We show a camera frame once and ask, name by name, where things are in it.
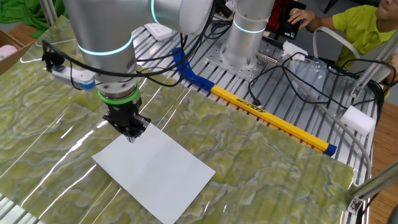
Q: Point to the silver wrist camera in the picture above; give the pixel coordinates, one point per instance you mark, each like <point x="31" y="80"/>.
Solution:
<point x="68" y="76"/>

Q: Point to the brown cardboard box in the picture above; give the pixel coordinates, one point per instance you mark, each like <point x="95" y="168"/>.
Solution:
<point x="12" y="63"/>

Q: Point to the green marble pattern mat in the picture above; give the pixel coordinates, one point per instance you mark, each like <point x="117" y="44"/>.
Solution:
<point x="248" y="161"/>

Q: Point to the white curved chair armrest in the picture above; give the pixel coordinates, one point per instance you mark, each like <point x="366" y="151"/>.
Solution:
<point x="314" y="43"/>

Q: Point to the black cylindrical tool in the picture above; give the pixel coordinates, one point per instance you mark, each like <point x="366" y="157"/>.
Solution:
<point x="224" y="8"/>

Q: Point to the operator bare forearm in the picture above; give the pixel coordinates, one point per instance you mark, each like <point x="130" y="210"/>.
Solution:
<point x="323" y="23"/>

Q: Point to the white plastic adapter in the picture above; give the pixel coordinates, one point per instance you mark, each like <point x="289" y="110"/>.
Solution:
<point x="292" y="49"/>

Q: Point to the white power strip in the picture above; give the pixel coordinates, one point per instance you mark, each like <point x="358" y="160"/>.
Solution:
<point x="160" y="31"/>

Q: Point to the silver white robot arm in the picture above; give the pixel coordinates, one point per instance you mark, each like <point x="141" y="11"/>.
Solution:
<point x="102" y="28"/>

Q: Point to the black keypad with red lights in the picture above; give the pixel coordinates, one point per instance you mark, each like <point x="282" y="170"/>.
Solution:
<point x="280" y="18"/>

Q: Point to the aluminium frame post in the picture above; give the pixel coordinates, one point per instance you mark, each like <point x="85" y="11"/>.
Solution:
<point x="373" y="67"/>
<point x="48" y="12"/>
<point x="373" y="183"/>

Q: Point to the operator hand on keypad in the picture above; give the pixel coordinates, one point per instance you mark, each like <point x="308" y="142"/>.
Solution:
<point x="303" y="17"/>

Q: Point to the clear plastic sheet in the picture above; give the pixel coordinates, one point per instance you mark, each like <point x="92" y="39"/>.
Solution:
<point x="311" y="74"/>

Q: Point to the white foam block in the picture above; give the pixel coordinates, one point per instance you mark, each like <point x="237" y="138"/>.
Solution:
<point x="357" y="119"/>

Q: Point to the green cloth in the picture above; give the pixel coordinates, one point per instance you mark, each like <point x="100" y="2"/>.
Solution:
<point x="18" y="12"/>

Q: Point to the operator hand behind post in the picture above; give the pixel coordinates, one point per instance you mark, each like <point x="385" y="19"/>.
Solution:
<point x="392" y="70"/>

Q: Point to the pink soft item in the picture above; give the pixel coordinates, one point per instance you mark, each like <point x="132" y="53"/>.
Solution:
<point x="7" y="52"/>

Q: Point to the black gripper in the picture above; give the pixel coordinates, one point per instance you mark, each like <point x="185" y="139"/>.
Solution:
<point x="124" y="112"/>

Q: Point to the person in yellow shirt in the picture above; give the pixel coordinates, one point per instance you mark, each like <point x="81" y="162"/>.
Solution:
<point x="360" y="28"/>

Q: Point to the blue yellow hockey stick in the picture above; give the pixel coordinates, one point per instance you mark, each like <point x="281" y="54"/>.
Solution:
<point x="273" y="119"/>

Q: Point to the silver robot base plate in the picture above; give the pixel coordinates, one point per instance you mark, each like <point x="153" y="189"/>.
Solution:
<point x="245" y="72"/>

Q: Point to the white paper sheet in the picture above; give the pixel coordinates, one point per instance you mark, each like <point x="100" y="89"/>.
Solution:
<point x="155" y="174"/>

